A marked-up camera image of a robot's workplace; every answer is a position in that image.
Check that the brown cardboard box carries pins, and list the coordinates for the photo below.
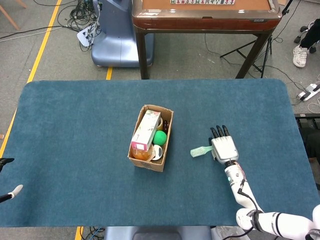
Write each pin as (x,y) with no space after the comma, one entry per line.
(147,165)

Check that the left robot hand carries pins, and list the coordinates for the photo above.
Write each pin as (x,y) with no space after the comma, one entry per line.
(15,191)

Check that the green foam ball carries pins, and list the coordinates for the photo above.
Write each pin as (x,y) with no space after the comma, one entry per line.
(160,138)

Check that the crumpled white plastic bag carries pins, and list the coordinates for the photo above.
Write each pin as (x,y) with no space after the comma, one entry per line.
(225,233)

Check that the black tripod stand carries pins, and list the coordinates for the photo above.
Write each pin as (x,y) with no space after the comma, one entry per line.
(236,49)

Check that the pink white toothpaste carton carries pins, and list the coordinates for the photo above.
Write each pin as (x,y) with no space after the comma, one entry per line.
(146,130)

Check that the orange translucent ball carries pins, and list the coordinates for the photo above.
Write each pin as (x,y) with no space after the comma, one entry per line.
(141,155)

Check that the blue grey robot torso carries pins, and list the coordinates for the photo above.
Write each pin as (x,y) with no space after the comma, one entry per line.
(155,233)

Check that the person's black trouser leg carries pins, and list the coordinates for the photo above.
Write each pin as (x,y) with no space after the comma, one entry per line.
(311,35)

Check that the face-up mahjong tile row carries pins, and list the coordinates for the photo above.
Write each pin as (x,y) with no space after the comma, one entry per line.
(200,1)

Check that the white sneaker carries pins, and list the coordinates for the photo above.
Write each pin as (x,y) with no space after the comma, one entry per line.
(300,56)

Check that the white power strip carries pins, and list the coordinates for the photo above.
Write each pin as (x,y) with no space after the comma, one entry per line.
(83,37)
(308,91)

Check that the chrome office chair base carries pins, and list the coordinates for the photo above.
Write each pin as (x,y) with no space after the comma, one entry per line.
(303,29)

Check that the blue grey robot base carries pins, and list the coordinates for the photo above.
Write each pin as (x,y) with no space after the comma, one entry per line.
(117,37)

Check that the blue table cloth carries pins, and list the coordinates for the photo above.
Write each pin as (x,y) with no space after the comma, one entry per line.
(75,125)

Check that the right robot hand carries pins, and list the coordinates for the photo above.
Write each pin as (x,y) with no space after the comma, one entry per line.
(225,148)

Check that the light green scrub brush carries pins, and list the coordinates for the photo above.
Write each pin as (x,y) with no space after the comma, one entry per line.
(197,151)

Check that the white chair wooden legs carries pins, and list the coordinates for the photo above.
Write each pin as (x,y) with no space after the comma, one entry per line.
(10,17)

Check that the small dark brown bottle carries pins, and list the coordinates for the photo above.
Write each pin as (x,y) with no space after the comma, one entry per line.
(166,126)

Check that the round white lidded tin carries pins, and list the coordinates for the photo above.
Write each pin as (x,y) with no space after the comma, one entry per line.
(158,152)

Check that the black equipment case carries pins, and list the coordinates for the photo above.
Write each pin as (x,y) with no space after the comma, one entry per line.
(310,140)

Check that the brown mahjong table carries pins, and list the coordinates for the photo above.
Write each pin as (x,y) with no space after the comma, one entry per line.
(200,23)

